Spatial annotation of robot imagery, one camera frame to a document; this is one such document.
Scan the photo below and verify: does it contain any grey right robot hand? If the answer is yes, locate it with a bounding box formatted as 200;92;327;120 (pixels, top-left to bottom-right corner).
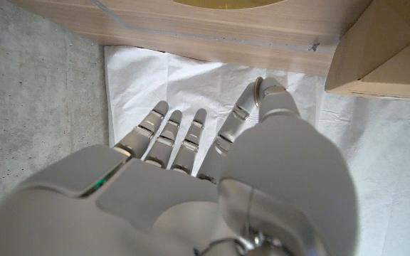
0;76;359;256

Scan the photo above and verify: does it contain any white curtain backdrop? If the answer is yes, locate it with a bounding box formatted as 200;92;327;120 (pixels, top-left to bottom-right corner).
104;45;410;256

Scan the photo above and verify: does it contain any cardboard packing box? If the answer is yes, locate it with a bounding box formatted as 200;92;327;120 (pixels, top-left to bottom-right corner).
325;0;410;100

